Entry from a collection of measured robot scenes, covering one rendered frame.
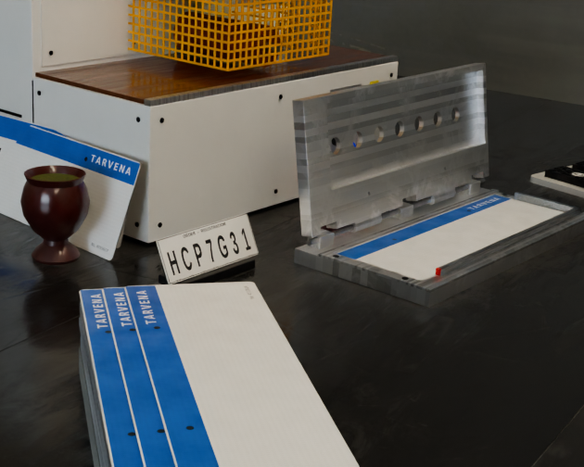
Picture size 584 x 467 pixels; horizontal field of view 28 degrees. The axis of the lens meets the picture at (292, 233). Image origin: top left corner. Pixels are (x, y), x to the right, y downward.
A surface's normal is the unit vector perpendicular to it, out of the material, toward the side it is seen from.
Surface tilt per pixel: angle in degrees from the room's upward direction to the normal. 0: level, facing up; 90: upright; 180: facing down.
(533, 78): 90
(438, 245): 0
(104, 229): 69
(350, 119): 81
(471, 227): 0
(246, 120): 90
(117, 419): 0
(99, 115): 90
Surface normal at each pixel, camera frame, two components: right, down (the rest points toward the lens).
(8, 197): -0.62, -0.15
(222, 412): 0.05, -0.95
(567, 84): -0.52, 0.25
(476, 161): 0.77, 0.09
